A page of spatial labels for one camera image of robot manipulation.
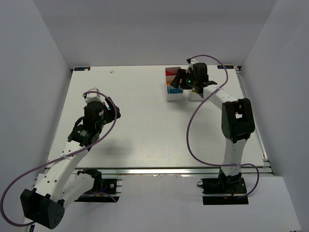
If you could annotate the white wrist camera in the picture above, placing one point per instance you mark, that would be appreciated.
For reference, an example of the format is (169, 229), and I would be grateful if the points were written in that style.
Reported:
(92, 96)
(191, 62)

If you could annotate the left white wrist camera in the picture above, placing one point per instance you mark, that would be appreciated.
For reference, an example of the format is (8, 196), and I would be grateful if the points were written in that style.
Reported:
(92, 96)

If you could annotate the cyan arched lego brick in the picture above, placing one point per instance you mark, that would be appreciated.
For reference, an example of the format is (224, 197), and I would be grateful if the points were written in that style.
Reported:
(175, 91)

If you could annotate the right white sorting container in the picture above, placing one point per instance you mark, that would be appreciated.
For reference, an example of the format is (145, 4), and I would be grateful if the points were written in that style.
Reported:
(193, 96)

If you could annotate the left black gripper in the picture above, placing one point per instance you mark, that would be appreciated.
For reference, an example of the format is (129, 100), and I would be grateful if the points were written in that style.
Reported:
(112, 109)

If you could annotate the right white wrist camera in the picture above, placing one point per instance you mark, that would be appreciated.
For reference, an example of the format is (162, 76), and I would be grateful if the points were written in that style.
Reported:
(191, 62)

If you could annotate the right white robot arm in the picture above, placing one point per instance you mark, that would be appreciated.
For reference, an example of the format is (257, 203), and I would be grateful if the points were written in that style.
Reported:
(237, 121)

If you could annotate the left white sorting container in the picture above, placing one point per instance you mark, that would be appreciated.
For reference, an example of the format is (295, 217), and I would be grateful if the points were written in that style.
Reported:
(171, 97)

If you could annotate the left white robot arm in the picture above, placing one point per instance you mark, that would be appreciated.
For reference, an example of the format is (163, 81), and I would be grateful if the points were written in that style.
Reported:
(46, 203)

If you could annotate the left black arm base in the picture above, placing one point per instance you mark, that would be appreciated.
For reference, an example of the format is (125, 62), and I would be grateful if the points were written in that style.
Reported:
(104, 189)

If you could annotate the aluminium table rail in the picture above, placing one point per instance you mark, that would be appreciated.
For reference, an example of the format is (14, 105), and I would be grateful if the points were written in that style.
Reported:
(152, 171)

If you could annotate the white sorting container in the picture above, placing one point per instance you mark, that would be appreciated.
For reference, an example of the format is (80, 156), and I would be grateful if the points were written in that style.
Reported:
(193, 96)
(171, 97)

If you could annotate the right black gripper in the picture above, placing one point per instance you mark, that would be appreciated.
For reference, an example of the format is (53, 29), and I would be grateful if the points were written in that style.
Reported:
(183, 80)

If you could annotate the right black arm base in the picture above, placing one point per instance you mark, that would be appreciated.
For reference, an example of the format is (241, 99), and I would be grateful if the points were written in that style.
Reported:
(222, 191)

